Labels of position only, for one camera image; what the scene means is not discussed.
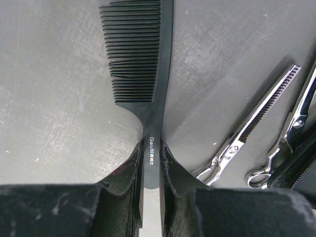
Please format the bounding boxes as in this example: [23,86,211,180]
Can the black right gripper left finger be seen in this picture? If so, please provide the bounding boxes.
[0,142,144,237]

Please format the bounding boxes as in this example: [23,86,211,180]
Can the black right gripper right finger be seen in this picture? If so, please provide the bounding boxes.
[159,142,316,237]

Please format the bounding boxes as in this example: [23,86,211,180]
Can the silver straight scissors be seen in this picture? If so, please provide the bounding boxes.
[245,64,316,189]

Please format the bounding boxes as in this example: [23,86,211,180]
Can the black zip tool case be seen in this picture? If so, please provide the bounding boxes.
[268,133,316,189]

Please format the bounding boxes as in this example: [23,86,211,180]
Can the black handled comb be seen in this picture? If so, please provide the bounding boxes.
[100,0,174,189]

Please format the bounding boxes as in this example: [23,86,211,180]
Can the silver thinning scissors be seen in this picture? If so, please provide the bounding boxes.
[193,64,301,186]

